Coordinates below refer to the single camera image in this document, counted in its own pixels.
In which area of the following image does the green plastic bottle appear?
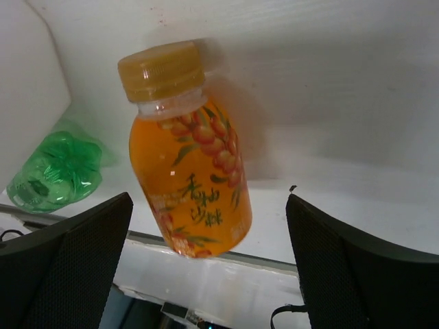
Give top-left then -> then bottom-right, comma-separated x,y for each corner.
5,119 -> 118,214

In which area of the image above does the white plastic bin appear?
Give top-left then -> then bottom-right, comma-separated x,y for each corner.
1,1 -> 71,188

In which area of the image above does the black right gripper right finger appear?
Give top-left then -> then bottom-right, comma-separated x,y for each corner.
286,194 -> 438,328

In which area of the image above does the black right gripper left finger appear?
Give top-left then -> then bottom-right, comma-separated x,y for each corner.
1,193 -> 133,328

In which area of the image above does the orange juice bottle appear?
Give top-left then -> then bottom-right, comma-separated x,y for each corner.
117,41 -> 252,258

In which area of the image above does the black cable loop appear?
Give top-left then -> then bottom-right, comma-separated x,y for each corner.
270,303 -> 309,329

